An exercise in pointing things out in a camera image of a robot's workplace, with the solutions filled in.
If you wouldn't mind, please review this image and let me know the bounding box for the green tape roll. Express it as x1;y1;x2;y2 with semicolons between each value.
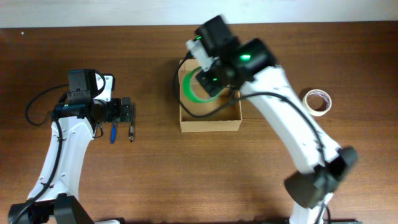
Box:
182;67;220;103

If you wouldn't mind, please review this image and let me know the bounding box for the beige masking tape roll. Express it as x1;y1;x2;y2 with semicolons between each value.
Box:
302;89;332;116

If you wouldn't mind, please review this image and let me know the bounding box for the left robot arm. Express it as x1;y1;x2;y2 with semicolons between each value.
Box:
8;69;132;223

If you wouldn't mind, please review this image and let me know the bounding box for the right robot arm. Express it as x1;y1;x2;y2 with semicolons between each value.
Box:
186;16;358;223

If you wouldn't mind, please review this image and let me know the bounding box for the blue ballpoint pen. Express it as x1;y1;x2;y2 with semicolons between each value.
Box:
110;123;117;144

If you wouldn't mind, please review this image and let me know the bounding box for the black pen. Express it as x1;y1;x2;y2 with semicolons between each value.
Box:
129;103;136;142

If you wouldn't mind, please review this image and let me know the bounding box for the brown cardboard box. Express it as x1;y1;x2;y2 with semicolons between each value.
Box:
177;59;243;133

